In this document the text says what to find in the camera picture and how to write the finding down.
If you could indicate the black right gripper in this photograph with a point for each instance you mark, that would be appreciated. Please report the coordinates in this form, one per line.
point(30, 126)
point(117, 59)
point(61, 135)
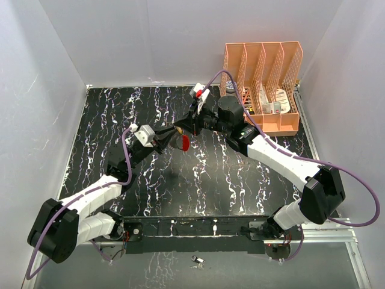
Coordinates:
point(191, 124)

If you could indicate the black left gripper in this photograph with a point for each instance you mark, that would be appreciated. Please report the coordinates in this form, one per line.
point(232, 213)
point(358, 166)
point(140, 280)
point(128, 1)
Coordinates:
point(162, 133)

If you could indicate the metal key organizer red handle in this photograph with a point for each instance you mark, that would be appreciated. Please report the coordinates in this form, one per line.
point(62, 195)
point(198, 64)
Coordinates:
point(180, 142)

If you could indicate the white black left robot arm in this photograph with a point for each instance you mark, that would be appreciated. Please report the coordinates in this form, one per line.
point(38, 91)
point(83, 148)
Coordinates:
point(61, 225)

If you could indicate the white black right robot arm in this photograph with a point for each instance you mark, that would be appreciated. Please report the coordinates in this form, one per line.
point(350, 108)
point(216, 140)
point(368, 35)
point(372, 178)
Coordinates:
point(321, 185)

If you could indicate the small round grey jar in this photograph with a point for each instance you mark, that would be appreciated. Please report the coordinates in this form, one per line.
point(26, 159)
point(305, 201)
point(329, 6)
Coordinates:
point(230, 88)

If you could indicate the orange plastic file organizer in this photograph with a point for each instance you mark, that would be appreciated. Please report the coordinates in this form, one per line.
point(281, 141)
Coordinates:
point(259, 69)

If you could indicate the white round label card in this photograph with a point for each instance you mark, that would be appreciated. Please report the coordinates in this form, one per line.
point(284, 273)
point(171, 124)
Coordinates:
point(280, 106)

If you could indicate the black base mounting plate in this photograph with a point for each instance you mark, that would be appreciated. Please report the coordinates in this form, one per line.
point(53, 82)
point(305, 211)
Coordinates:
point(199, 234)

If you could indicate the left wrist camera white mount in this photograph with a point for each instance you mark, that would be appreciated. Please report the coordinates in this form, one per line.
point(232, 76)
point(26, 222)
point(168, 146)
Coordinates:
point(144, 134)

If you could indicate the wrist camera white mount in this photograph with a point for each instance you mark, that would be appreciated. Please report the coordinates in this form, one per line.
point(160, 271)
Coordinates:
point(144, 134)
point(200, 92)

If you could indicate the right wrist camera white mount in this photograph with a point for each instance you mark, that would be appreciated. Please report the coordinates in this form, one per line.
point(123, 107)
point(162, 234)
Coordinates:
point(200, 92)

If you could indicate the aluminium frame rail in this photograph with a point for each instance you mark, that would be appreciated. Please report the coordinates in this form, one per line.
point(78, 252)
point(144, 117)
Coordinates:
point(331, 232)

